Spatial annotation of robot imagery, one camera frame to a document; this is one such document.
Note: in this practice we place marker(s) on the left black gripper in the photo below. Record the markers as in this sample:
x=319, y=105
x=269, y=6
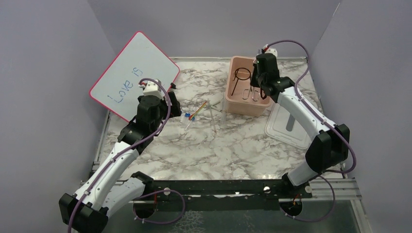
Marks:
x=175, y=110

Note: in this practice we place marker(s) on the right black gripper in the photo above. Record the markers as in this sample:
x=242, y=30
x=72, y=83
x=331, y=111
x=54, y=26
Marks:
x=253, y=82

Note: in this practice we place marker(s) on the glass thermometer rod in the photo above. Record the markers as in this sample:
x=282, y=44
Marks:
x=211, y=116

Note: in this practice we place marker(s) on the clay pipe triangle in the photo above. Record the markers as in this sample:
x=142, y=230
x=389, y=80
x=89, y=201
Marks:
x=215, y=103

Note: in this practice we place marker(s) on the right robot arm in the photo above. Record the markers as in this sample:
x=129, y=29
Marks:
x=328, y=140

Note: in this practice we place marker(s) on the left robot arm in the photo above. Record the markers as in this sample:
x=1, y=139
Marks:
x=92, y=205

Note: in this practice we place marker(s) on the pink plastic bin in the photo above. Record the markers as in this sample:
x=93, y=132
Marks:
x=240, y=97

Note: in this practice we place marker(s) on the white plastic bin lid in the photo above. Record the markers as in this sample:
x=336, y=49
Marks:
x=291, y=122

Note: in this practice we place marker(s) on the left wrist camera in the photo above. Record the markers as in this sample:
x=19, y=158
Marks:
x=150, y=88

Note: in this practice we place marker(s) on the white board with pink frame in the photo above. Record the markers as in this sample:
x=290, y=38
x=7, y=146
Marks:
x=117, y=89

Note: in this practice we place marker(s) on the black metal base rail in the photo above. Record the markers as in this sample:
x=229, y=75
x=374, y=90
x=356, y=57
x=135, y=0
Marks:
x=216, y=195

